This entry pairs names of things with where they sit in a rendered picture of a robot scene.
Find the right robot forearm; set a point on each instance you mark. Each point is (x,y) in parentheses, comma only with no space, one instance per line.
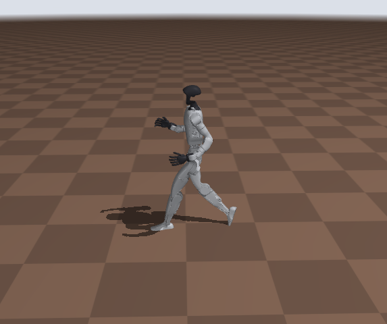
(178,128)

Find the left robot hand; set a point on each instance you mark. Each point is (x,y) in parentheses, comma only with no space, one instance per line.
(181,158)

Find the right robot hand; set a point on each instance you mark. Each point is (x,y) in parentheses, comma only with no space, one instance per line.
(164,123)

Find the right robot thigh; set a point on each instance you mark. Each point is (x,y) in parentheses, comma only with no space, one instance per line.
(203,188)

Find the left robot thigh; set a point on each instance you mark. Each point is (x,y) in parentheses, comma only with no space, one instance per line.
(182,177)

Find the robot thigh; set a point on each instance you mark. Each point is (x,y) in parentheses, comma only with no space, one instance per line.
(203,188)
(182,177)

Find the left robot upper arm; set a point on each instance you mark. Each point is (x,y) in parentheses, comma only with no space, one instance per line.
(197,122)

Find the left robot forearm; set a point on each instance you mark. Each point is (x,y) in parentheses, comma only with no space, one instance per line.
(201,150)

